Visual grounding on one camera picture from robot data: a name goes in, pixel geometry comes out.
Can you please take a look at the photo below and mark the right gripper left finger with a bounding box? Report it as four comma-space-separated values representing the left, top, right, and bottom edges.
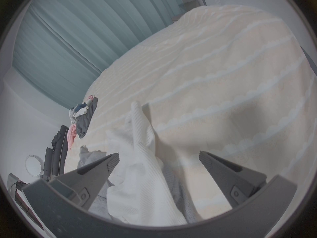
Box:
48, 153, 120, 211

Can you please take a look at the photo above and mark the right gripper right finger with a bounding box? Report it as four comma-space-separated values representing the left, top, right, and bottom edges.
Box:
199, 150, 267, 210

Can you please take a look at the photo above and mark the grey and white sweater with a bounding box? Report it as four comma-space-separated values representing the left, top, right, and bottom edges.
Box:
77, 101, 205, 226

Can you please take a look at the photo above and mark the pile of clothes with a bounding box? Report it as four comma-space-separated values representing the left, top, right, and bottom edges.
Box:
69, 103, 89, 124

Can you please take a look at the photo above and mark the dark grey garment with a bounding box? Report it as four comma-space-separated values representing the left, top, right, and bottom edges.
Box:
75, 98, 99, 139

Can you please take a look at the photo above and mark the round white ceiling lamp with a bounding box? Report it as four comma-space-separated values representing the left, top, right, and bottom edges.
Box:
25, 155, 44, 177

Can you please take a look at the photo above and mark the bed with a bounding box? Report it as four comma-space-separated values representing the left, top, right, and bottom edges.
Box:
65, 0, 317, 222

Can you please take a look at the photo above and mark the blue-green curtain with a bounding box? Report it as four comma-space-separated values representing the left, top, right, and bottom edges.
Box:
30, 0, 198, 74
12, 9, 103, 110

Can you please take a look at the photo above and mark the grey bedside table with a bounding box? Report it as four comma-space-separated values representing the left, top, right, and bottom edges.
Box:
172, 0, 199, 22

